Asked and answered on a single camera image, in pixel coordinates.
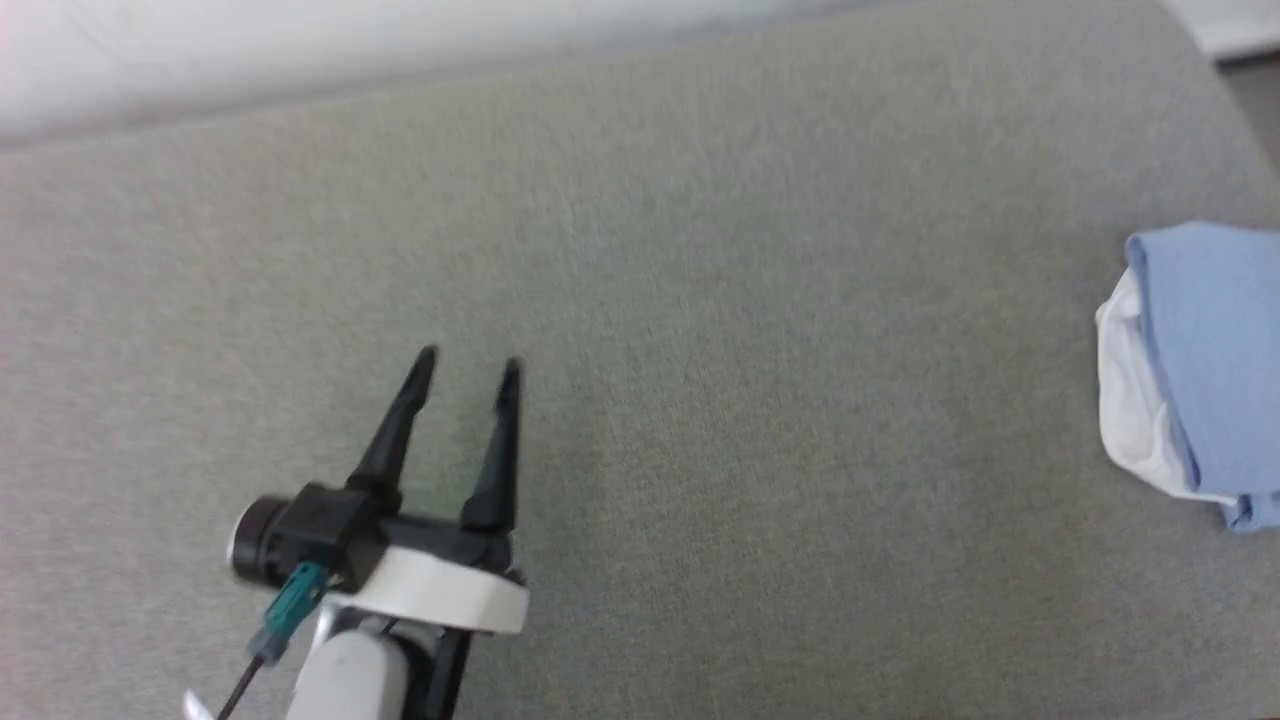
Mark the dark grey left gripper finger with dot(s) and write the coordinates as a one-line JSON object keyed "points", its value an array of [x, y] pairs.
{"points": [[395, 440], [497, 470]]}

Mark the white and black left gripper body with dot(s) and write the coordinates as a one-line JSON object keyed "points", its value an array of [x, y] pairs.
{"points": [[440, 590]]}

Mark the light blue and white garment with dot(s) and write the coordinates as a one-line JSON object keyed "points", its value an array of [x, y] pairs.
{"points": [[1220, 350]]}

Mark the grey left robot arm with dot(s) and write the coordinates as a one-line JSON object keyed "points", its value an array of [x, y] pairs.
{"points": [[350, 680]]}

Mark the grey-green fabric sofa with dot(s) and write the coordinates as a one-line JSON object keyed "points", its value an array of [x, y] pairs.
{"points": [[750, 400]]}

